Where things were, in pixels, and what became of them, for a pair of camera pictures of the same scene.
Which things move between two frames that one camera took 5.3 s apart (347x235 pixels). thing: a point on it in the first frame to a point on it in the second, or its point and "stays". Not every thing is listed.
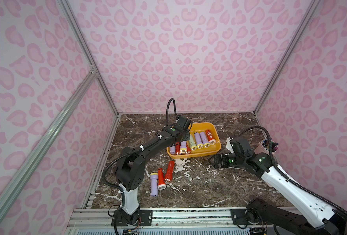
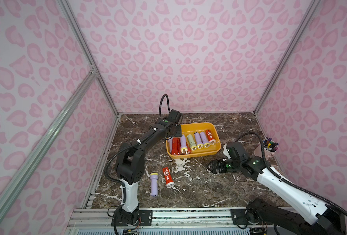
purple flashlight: (199, 140) stays
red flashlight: (170, 171) to (176, 147)
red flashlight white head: (161, 184) to (169, 182)
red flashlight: (188, 150) stays
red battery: (210, 137) stays
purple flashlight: (206, 143) stays
